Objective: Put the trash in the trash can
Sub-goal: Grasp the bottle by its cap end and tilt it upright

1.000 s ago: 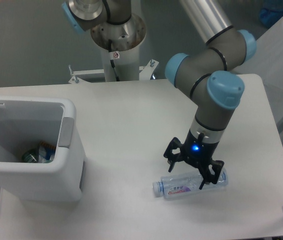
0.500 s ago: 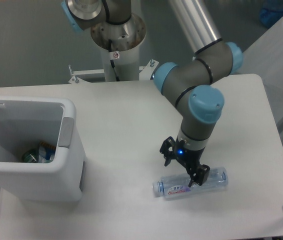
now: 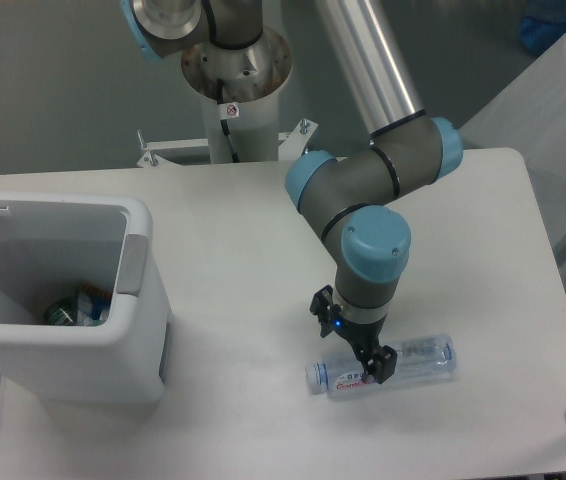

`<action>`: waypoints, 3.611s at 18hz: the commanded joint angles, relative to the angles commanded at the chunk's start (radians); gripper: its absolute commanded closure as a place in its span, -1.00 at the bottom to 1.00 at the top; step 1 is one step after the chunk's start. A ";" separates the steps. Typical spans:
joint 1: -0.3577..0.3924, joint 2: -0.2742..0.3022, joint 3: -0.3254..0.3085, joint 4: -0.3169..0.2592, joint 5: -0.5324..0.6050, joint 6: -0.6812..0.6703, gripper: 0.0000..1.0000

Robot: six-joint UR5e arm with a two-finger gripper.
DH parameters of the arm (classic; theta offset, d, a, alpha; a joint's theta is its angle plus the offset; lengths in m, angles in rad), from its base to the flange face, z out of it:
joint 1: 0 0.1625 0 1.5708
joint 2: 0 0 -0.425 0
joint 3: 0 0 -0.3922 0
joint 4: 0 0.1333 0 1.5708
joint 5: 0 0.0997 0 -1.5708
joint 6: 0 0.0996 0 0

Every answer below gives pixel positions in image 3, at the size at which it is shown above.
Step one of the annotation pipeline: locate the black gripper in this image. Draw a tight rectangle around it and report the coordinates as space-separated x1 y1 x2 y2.
309 285 398 384

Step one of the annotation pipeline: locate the clear plastic water bottle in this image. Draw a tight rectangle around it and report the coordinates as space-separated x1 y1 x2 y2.
305 333 457 399

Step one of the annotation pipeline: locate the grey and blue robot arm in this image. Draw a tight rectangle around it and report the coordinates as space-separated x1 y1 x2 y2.
121 1 463 383

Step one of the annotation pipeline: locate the green can in bin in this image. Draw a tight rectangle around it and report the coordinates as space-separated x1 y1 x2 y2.
44 297 77 326

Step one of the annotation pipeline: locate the white plastic trash can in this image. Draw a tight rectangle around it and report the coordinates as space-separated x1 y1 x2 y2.
0 191 170 403

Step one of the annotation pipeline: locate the blue object in background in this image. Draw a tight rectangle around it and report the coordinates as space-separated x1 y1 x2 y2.
518 1 566 56

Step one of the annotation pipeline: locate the white right mounting bracket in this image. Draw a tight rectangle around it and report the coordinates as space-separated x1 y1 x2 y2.
278 118 319 161

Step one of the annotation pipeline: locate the white mounting bracket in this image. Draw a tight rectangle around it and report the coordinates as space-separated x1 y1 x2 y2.
278 118 319 161
136 129 211 168

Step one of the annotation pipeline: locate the white left mounting bracket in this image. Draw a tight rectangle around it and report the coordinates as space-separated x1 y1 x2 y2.
136 129 211 168

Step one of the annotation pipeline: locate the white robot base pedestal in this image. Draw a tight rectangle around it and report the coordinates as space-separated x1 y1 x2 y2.
181 27 292 164

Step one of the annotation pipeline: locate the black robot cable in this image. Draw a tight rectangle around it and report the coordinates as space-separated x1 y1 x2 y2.
215 77 241 164

